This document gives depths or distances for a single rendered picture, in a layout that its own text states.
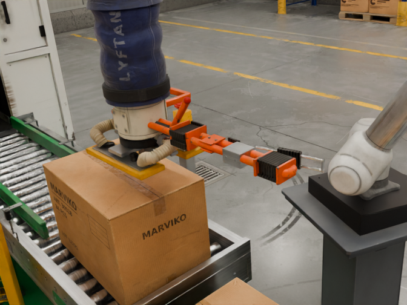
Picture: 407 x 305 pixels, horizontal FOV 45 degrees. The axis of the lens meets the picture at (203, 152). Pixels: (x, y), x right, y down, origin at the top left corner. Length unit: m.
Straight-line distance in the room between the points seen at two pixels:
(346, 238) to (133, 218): 0.76
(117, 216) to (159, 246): 0.24
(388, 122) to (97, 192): 1.03
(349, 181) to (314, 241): 1.47
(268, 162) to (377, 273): 1.01
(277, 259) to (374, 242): 1.20
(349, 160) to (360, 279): 0.61
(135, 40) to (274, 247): 1.86
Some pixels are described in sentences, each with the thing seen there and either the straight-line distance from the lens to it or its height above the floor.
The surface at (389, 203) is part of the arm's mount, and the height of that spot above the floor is 0.83.
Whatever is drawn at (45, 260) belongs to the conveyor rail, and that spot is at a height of 0.59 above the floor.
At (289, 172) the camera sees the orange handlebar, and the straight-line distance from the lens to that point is 1.26.
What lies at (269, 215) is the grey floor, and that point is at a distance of 3.35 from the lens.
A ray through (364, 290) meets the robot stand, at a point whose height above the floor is 0.42.
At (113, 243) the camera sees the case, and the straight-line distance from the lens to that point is 1.72.
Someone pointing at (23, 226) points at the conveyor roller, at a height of 0.55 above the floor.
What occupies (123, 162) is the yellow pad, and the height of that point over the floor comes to 1.11.
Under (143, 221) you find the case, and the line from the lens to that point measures 1.74.
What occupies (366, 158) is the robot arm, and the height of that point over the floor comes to 1.07.
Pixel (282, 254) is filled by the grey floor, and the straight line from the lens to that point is 3.00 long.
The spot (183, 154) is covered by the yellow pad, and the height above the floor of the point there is 1.10.
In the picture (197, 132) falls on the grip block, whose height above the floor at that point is 1.23.
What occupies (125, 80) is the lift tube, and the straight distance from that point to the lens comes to 1.57.
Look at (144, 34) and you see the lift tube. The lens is 1.55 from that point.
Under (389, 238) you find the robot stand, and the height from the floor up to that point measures 0.75.
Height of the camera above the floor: 1.80
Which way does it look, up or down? 25 degrees down
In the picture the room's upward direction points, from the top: 5 degrees counter-clockwise
